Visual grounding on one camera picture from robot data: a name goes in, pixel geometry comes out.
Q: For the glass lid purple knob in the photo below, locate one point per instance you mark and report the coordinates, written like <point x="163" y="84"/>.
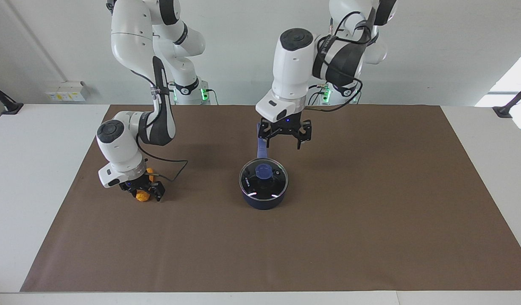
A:
<point x="264" y="178"/>

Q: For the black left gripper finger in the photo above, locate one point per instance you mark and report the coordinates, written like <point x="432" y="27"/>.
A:
<point x="267" y="132"/>
<point x="305" y="133"/>

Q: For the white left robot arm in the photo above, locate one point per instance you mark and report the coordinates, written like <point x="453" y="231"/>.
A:
<point x="294" y="59"/>

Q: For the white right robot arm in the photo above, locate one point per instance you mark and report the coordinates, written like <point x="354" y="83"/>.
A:
<point x="124" y="144"/>

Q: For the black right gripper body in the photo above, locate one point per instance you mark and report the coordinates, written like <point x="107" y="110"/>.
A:
<point x="135" y="184"/>

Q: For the white wall outlet box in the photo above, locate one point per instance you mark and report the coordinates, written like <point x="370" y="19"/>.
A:
<point x="67" y="91"/>

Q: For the black angled stand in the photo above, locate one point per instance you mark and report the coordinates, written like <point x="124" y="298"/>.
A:
<point x="6" y="103"/>
<point x="508" y="108"/>

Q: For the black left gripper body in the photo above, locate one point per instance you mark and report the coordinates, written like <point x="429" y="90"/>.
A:
<point x="287" y="122"/>

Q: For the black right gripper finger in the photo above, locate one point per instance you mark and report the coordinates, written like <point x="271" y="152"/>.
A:
<point x="157" y="191"/>
<point x="129" y="188"/>

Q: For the yellow toy corn cob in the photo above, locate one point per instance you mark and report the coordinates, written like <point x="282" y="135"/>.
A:
<point x="142" y="196"/>

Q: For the brown table mat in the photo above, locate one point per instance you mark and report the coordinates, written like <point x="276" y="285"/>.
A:
<point x="349" y="212"/>

